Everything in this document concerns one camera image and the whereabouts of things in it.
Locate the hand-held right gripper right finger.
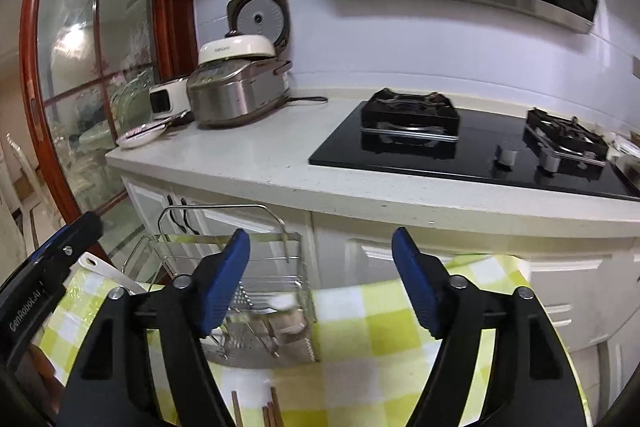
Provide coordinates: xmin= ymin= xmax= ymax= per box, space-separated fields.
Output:
xmin=391 ymin=227 xmax=588 ymax=427

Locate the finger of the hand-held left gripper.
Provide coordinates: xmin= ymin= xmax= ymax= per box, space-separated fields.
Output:
xmin=27 ymin=211 xmax=104 ymax=280

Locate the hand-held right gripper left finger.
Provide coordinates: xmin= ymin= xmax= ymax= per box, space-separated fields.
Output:
xmin=57 ymin=228 xmax=251 ymax=427

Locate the white plastic spoon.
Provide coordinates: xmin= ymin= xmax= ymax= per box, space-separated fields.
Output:
xmin=75 ymin=252 xmax=151 ymax=295

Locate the metal wire utensil rack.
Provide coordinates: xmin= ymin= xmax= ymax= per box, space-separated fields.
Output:
xmin=122 ymin=204 xmax=318 ymax=365

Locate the green white checkered tablecloth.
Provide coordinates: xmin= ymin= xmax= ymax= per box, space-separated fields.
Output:
xmin=30 ymin=252 xmax=591 ymax=427

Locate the black glass gas stove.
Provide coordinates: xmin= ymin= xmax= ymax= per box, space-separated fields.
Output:
xmin=308 ymin=99 xmax=640 ymax=202

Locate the white plate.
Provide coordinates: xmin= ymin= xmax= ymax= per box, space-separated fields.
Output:
xmin=115 ymin=117 xmax=174 ymax=150

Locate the red wood framed glass door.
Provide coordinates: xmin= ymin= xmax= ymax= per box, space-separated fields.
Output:
xmin=19 ymin=0 xmax=197 ymax=229

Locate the black burner grate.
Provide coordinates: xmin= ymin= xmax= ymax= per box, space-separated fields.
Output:
xmin=360 ymin=87 xmax=460 ymax=143
xmin=523 ymin=107 xmax=610 ymax=168

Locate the small white appliance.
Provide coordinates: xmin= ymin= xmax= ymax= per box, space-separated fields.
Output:
xmin=148 ymin=77 xmax=191 ymax=116

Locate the steel cooker with white lid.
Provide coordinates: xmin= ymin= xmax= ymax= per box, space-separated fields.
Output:
xmin=186 ymin=33 xmax=294 ymax=129

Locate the brown rice cooker open lid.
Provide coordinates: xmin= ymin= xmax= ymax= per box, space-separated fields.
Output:
xmin=226 ymin=0 xmax=290 ymax=58

